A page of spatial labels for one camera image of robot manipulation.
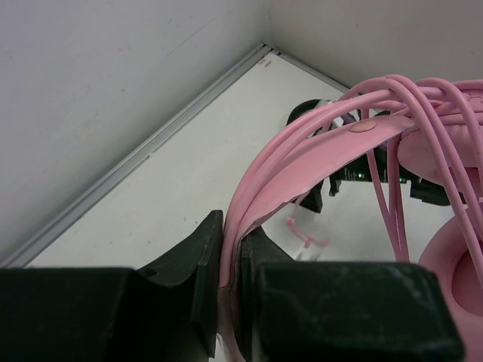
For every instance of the aluminium table frame rail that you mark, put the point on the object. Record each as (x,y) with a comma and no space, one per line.
(157,194)

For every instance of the pink headphones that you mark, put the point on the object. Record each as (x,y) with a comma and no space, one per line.
(432,127)

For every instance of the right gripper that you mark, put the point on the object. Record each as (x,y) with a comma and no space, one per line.
(358,171)

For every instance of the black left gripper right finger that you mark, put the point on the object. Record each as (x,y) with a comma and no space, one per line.
(340,311)

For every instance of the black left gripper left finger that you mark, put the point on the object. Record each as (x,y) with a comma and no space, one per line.
(164,311)

